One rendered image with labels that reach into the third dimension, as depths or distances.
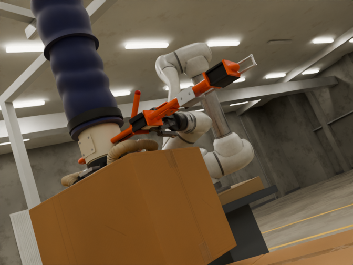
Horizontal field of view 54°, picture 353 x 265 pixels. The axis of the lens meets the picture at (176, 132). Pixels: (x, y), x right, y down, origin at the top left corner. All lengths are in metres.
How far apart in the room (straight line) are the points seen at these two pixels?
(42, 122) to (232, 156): 7.99
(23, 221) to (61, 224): 11.62
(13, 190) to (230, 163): 11.64
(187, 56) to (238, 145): 0.57
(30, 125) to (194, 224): 8.52
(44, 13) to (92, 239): 0.93
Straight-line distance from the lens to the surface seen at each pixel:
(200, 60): 1.96
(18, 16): 4.07
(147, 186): 1.08
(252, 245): 1.97
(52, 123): 9.67
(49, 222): 1.43
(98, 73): 1.48
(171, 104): 1.18
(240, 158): 1.98
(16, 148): 5.12
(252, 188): 1.97
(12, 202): 13.12
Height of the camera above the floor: 0.76
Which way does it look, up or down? 13 degrees up
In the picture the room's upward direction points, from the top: 22 degrees counter-clockwise
